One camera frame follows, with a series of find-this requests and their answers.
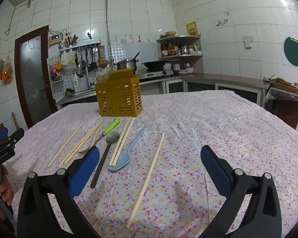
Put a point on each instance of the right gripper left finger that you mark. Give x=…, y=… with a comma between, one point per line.
x=36, y=217

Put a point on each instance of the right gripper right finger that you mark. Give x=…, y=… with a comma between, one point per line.
x=263, y=215

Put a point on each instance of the chopstick lone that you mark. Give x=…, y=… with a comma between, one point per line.
x=145, y=183

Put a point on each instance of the green frog handle fork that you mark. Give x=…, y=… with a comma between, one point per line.
x=97, y=137

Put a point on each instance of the steel kitchen sink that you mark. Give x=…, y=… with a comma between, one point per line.
x=77, y=96

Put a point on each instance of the kitchen counter cabinets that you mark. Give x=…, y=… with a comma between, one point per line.
x=251, y=89

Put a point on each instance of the person's left hand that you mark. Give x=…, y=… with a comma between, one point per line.
x=5, y=187

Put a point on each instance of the orange hanging bag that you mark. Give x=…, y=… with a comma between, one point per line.
x=6, y=71

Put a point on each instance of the dark wooden glass door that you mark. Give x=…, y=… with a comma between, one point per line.
x=32, y=76

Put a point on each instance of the light blue plastic spoon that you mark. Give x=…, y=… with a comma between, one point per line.
x=125, y=158

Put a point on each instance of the sink faucet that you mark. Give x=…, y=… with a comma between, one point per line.
x=90, y=82

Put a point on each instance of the yellow perforated utensil holder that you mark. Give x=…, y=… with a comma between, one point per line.
x=119, y=95

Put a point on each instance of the steel cooking pot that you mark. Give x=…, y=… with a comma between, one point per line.
x=128, y=63

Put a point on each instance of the gas stove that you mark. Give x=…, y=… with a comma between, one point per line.
x=156, y=74

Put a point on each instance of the green round cutting board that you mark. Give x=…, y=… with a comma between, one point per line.
x=291, y=50

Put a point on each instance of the black wok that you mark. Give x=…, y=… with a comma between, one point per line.
x=154, y=66

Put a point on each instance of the metal spoon black handle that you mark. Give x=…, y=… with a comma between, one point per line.
x=111, y=138

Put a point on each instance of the wall utensil rack shelf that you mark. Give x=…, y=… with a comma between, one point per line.
x=78, y=45

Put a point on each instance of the white wall socket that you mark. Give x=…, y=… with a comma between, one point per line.
x=248, y=42

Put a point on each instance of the corner wall shelf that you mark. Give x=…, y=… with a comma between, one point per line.
x=179, y=46

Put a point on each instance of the yellow wall poster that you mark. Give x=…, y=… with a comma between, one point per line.
x=191, y=29

